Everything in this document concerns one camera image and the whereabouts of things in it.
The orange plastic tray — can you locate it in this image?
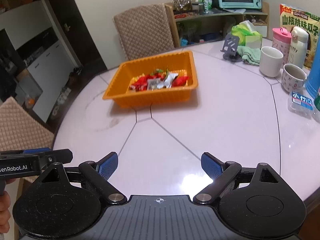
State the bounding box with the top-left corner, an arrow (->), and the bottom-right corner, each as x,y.
103,50 -> 198,108

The green folded cloth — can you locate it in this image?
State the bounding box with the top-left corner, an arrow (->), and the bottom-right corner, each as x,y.
237,46 -> 261,66

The white cabinet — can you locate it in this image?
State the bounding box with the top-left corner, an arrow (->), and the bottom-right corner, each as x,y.
15,41 -> 74,122

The sunflower seed bag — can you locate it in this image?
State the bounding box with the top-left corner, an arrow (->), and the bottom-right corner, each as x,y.
279,4 -> 319,70

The white mug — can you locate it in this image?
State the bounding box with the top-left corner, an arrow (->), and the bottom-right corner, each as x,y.
259,46 -> 284,77

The silver green foil pouch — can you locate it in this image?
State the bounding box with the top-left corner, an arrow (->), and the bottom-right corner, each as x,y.
157,72 -> 178,89

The pink lidded cup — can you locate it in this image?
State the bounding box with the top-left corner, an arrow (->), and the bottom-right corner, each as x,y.
272,27 -> 292,68

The green label water bottle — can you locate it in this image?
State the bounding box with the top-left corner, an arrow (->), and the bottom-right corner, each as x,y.
312,88 -> 320,123

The red round snack packet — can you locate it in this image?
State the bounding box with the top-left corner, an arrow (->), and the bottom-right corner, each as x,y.
171,76 -> 189,87

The person left hand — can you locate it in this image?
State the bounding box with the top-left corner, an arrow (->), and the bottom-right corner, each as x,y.
0,190 -> 11,233

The green tissue pack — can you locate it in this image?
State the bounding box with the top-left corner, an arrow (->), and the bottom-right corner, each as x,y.
231,21 -> 263,49

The patterned mug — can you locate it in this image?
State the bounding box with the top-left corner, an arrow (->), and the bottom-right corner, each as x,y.
281,63 -> 307,93

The wooden shelf unit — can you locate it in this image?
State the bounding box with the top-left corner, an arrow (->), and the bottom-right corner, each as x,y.
164,2 -> 270,48

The grey phone stand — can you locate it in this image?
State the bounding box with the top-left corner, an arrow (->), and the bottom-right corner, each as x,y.
221,33 -> 242,62

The clear plastic box blue label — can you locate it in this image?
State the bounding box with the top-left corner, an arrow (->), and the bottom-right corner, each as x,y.
287,91 -> 313,119

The beige quilted chair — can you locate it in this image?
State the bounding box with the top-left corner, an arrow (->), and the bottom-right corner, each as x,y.
113,4 -> 174,60
0,96 -> 55,183

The near beige quilted chair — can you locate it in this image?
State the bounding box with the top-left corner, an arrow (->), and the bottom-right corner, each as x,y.
0,96 -> 55,183

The blue water jug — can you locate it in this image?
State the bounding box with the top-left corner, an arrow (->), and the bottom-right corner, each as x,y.
305,42 -> 320,99

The orange lid glass jar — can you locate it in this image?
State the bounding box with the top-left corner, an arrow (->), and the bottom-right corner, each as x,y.
172,0 -> 193,14

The large red snack packet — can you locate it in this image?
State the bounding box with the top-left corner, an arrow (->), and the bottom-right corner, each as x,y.
130,75 -> 154,92

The red square snack packet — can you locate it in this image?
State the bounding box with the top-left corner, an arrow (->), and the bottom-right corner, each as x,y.
150,69 -> 163,78

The clear dark snack packet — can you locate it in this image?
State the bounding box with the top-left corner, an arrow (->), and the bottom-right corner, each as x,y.
147,78 -> 161,90

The white miffy thermos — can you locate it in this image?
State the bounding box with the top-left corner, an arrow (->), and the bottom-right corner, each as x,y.
287,26 -> 309,68

